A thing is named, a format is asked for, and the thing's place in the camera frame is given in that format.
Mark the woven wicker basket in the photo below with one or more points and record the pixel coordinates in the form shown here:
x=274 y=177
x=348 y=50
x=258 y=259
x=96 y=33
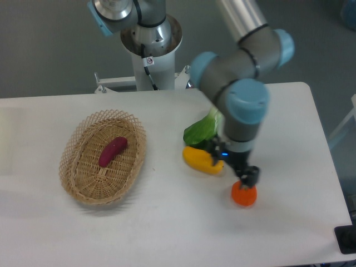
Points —
x=80 y=173

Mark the orange tangerine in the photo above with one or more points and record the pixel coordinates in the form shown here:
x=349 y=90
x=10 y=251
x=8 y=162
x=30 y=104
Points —
x=243 y=195

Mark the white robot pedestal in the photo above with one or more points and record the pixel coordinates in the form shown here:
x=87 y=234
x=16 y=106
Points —
x=152 y=51

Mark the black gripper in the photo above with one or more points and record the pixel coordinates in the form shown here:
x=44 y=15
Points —
x=236 y=155

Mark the yellow mango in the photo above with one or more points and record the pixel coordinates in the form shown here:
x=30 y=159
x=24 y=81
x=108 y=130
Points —
x=201 y=160

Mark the white base frame bracket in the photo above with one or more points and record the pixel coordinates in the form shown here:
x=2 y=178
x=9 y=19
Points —
x=128 y=84

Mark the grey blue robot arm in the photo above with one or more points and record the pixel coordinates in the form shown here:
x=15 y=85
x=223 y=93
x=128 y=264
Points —
x=231 y=83

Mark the purple sweet potato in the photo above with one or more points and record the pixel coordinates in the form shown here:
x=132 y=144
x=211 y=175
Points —
x=115 y=147

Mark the black device at edge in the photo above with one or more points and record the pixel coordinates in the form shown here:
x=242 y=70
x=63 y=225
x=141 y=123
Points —
x=345 y=236

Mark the green bok choy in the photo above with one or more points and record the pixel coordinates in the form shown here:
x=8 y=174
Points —
x=199 y=134

